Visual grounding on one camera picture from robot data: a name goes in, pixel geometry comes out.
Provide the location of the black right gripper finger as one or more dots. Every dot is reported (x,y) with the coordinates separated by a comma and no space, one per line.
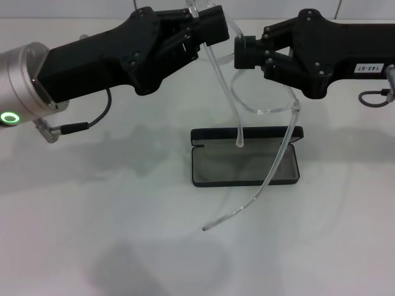
(213,17)
(216,34)

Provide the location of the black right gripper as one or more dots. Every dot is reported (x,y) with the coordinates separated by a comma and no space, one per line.
(339,46)

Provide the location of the clear plastic glasses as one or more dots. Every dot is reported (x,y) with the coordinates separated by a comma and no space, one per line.
(239,138)

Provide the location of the black glasses case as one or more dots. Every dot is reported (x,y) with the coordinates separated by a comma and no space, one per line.
(216,133)

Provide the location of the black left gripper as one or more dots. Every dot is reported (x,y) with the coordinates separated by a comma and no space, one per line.
(102,61)

